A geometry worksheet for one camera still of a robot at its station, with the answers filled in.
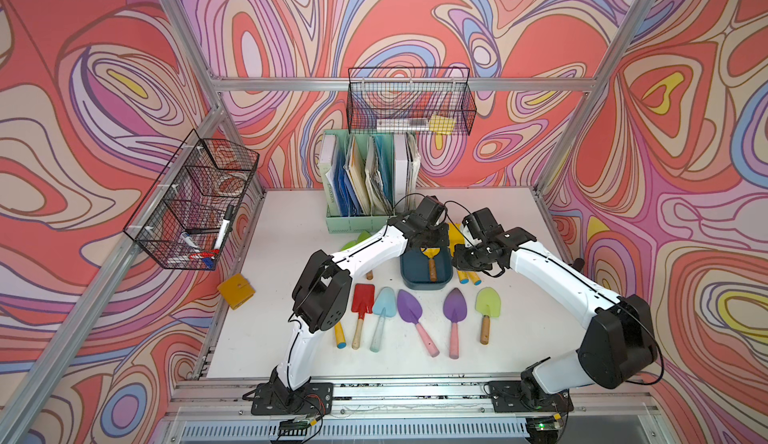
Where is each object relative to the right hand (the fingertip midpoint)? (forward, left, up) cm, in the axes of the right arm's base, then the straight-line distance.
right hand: (459, 269), depth 84 cm
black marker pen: (+1, +59, +21) cm, 62 cm away
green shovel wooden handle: (+4, +26, -8) cm, 28 cm away
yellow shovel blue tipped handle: (-16, +34, -8) cm, 38 cm away
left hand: (+9, +1, +3) cm, 10 cm away
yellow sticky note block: (+1, +68, -9) cm, 68 cm away
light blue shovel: (-6, +22, -10) cm, 25 cm away
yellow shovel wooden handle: (+13, +5, -11) cm, 18 cm away
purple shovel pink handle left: (-7, +14, -11) cm, 19 cm away
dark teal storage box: (+6, +8, -10) cm, 14 cm away
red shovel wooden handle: (-4, +29, -11) cm, 31 cm away
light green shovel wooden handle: (-6, -10, -11) cm, 16 cm away
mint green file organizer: (+28, +26, +11) cm, 40 cm away
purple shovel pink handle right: (-8, +1, -12) cm, 14 cm away
